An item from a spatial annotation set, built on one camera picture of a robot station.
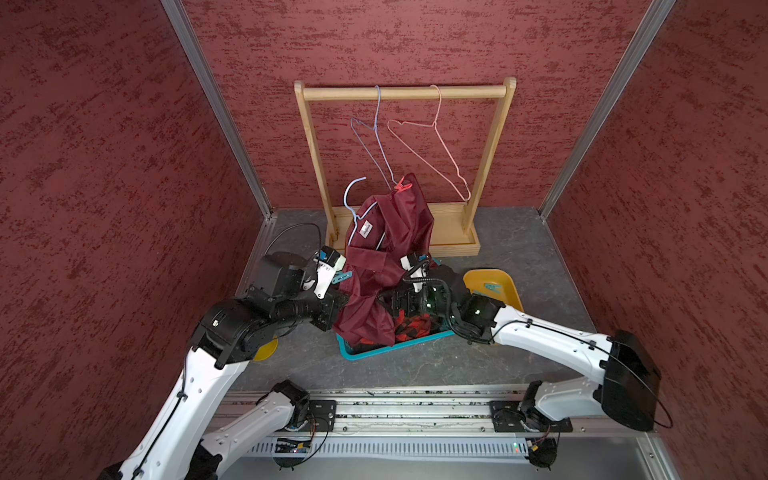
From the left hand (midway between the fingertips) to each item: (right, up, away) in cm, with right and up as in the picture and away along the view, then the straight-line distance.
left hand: (341, 306), depth 62 cm
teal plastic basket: (+1, -15, +14) cm, 20 cm away
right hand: (+10, -1, +12) cm, 16 cm away
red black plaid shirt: (+17, -10, +19) cm, 27 cm away
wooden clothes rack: (+35, +16, +54) cm, 67 cm away
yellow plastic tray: (+46, -1, +36) cm, 58 cm away
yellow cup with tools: (-27, -19, +25) cm, 41 cm away
